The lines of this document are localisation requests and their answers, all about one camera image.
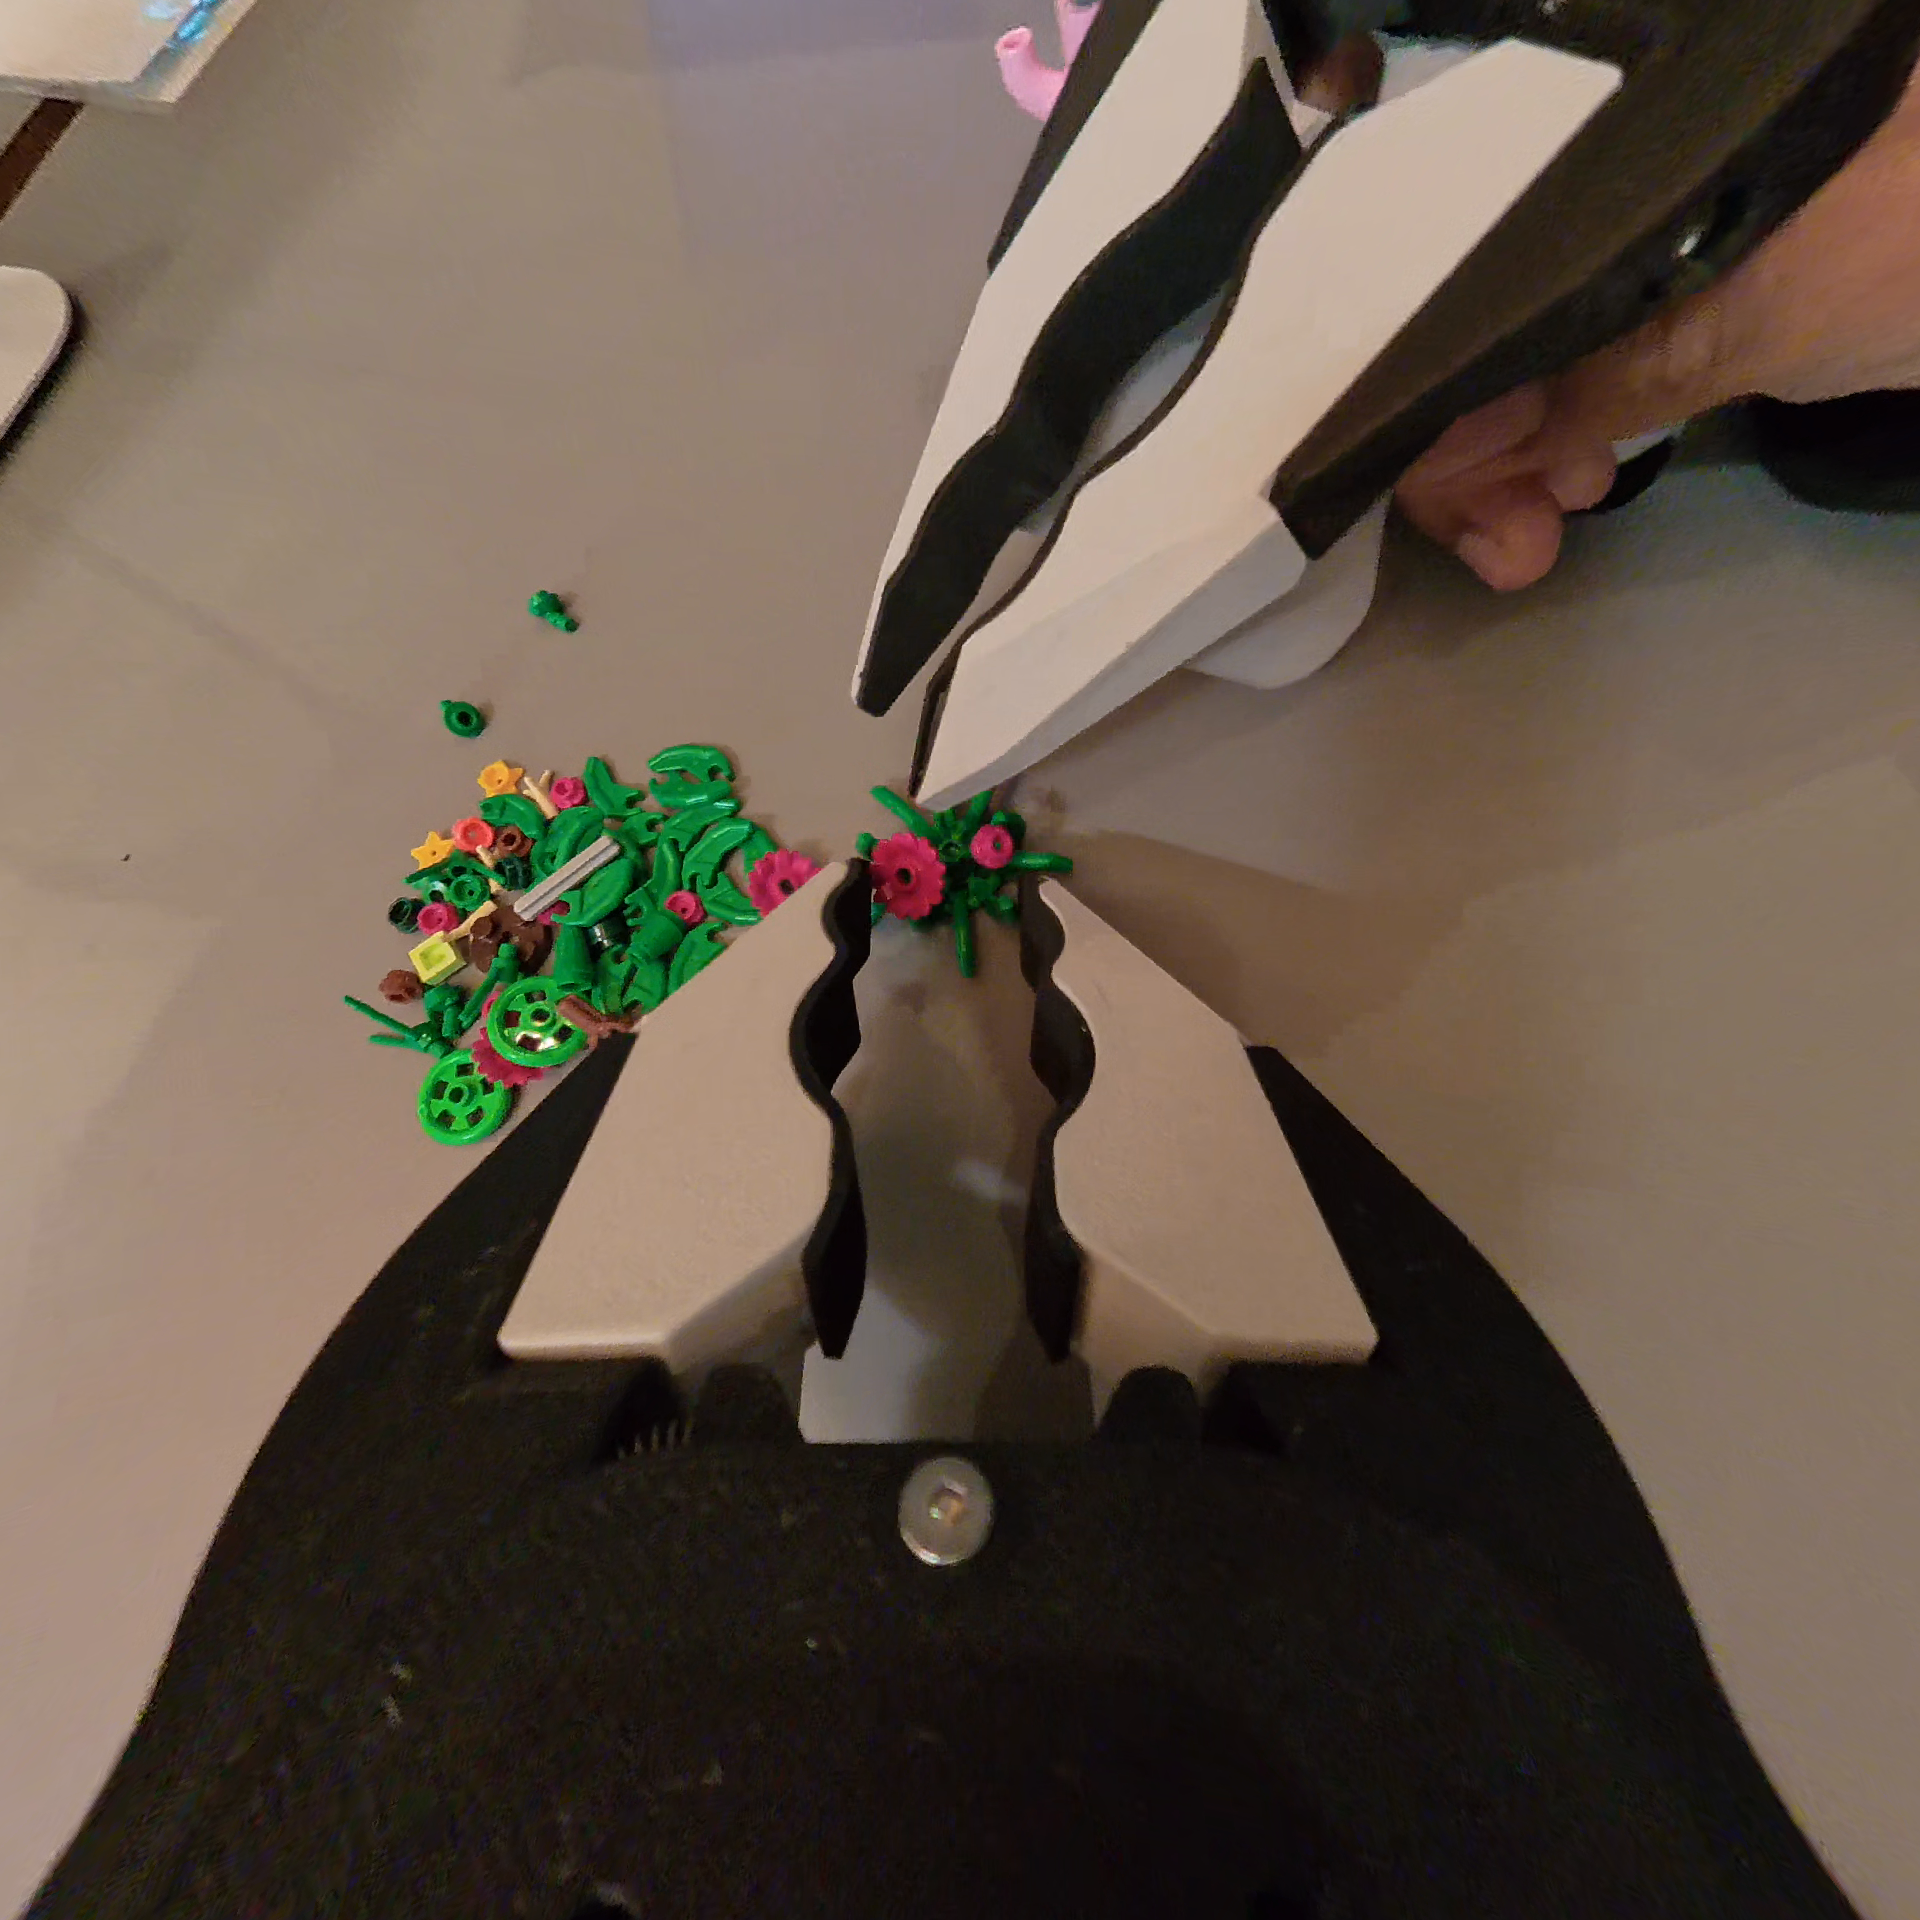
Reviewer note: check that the green round toy stud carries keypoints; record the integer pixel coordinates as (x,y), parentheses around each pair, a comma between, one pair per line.
(464,717)

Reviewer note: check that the white metal stand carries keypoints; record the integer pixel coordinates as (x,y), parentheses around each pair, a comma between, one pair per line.
(26,347)

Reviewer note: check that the green spiky toy plant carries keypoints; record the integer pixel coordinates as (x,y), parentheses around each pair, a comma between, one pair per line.
(976,908)

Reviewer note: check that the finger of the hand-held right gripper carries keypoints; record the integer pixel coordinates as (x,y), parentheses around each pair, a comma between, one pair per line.
(1231,496)
(1050,286)

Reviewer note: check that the person's right hand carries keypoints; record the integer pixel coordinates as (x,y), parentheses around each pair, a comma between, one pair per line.
(1651,376)

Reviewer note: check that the pink toy flower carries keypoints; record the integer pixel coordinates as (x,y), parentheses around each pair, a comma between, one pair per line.
(908,875)
(779,881)

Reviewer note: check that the laminated paper sheet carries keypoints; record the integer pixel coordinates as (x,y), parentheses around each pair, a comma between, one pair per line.
(91,53)

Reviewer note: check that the pink toy brick flowerpot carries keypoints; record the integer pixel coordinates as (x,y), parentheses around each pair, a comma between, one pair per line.
(1050,59)

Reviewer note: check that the green toy leaf piece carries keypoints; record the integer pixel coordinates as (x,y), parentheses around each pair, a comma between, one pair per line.
(552,611)

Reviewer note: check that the pile of toy brick pieces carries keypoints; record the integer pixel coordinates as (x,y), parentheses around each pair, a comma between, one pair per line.
(632,899)

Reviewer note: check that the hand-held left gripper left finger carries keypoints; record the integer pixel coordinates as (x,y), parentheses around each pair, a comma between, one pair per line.
(675,1172)

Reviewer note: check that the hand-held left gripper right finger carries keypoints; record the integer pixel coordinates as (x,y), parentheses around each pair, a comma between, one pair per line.
(1203,1186)

